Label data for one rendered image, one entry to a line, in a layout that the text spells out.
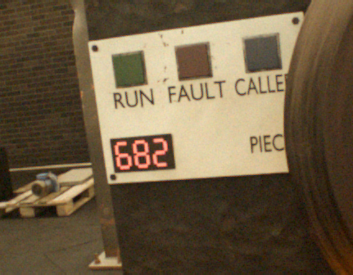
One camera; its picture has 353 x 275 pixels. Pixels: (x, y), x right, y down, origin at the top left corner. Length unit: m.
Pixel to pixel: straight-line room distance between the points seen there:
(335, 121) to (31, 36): 7.20
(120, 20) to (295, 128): 0.29
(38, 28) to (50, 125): 1.33
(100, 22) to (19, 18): 7.01
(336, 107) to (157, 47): 0.26
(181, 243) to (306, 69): 0.32
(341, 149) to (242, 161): 0.19
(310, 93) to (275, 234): 0.24
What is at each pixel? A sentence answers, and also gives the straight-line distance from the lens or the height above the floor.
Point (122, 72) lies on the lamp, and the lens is 0.65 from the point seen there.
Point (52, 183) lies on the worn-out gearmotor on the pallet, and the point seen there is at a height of 0.23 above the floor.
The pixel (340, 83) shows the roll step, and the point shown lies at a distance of 0.47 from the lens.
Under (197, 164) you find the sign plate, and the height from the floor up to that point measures 1.08.
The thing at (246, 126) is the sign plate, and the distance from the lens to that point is 0.63.
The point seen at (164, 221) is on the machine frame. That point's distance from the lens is 0.70.
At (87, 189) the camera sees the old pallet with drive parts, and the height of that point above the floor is 0.10.
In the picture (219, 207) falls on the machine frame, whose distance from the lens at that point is 0.67.
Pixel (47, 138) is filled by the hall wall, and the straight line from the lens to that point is 7.60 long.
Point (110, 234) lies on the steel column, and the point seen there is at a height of 0.19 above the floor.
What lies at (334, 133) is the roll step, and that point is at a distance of 0.47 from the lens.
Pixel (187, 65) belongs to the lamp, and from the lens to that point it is 0.63.
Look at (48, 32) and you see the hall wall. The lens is 7.46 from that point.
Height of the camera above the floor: 1.20
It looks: 8 degrees down
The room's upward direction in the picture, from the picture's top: 7 degrees counter-clockwise
